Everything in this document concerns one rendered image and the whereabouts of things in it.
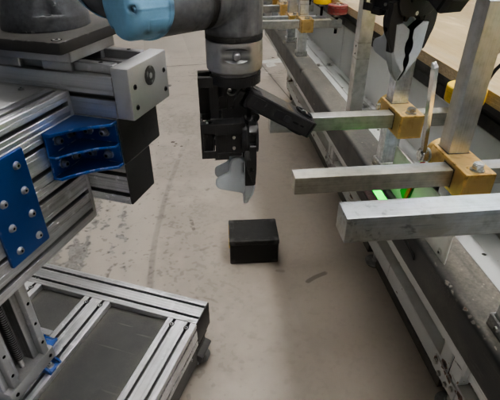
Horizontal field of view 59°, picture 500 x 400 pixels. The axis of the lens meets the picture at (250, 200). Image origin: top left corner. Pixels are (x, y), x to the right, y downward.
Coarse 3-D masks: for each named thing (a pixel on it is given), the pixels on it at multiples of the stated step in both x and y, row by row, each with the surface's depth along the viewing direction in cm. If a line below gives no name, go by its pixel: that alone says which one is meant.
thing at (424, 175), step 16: (496, 160) 73; (304, 176) 69; (320, 176) 69; (336, 176) 69; (352, 176) 69; (368, 176) 69; (384, 176) 70; (400, 176) 70; (416, 176) 70; (432, 176) 71; (448, 176) 71; (496, 176) 72; (304, 192) 70; (320, 192) 70
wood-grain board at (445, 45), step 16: (336, 0) 190; (352, 0) 187; (352, 16) 170; (448, 16) 157; (464, 16) 157; (432, 32) 136; (448, 32) 136; (464, 32) 136; (432, 48) 119; (448, 48) 119; (448, 64) 106; (496, 64) 106; (496, 80) 96; (496, 96) 89
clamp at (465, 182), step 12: (432, 144) 78; (432, 156) 77; (444, 156) 73; (456, 156) 72; (468, 156) 72; (456, 168) 69; (468, 168) 69; (456, 180) 70; (468, 180) 67; (480, 180) 68; (492, 180) 68; (456, 192) 70; (468, 192) 69; (480, 192) 69
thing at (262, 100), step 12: (252, 96) 59; (264, 96) 60; (252, 108) 60; (264, 108) 60; (276, 108) 61; (288, 108) 62; (300, 108) 65; (276, 120) 62; (288, 120) 62; (300, 120) 62; (312, 120) 63; (300, 132) 63
